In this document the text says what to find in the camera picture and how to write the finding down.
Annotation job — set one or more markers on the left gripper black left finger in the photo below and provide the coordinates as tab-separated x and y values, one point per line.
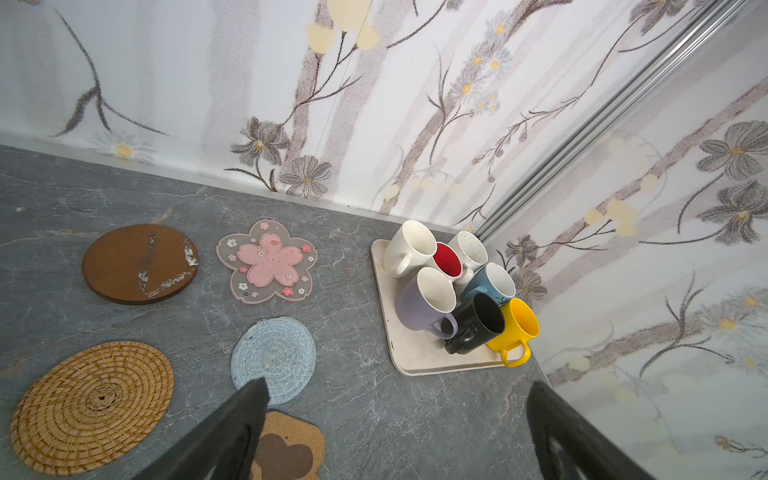
222	446

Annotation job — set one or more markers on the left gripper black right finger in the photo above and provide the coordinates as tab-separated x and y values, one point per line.
567	446

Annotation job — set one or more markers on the brown paw print coaster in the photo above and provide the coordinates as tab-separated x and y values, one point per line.
288	448

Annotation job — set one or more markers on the grey round felt coaster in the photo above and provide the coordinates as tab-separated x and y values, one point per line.
282	351

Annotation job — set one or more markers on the rattan woven round coaster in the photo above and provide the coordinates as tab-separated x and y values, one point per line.
92	408

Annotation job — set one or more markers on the black mug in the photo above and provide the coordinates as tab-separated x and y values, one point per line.
479	320

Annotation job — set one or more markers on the pink flower coaster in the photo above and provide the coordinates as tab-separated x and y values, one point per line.
268	262

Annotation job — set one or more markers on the dark brown round coaster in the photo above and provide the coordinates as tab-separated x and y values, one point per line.
140	264

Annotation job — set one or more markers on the lavender mug white inside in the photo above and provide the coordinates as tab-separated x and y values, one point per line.
427	303

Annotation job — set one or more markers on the white mug red inside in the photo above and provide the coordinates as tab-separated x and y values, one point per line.
446	261

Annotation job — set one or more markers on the yellow mug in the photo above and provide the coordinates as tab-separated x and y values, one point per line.
521	327

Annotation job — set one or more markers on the beige serving tray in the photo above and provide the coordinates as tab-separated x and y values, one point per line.
419	353

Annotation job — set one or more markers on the blue mug white inside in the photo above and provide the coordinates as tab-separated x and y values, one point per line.
492	280

